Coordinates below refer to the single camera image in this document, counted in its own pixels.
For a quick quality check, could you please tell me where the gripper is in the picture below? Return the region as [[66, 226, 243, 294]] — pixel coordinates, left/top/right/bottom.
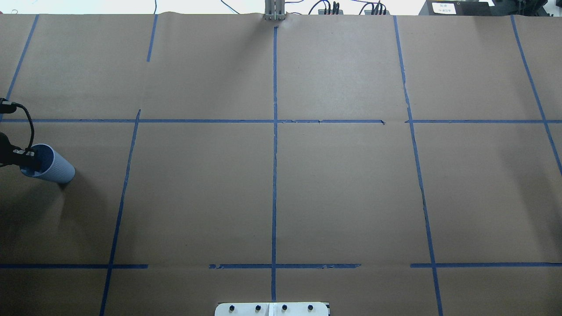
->
[[0, 133, 36, 169]]

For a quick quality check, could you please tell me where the blue plastic cup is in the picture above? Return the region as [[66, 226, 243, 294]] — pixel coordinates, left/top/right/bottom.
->
[[20, 144, 76, 184]]

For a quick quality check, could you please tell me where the black power box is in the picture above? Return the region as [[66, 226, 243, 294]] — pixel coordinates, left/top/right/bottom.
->
[[419, 0, 494, 16]]

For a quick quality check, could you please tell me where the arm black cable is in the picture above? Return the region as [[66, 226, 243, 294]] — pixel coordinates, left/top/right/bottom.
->
[[0, 99, 36, 152]]

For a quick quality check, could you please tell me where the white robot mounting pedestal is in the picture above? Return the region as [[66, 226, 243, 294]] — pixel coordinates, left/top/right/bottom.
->
[[214, 302, 331, 316]]

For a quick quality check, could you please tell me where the aluminium frame post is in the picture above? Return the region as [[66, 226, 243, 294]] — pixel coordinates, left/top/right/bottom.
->
[[263, 0, 286, 21]]

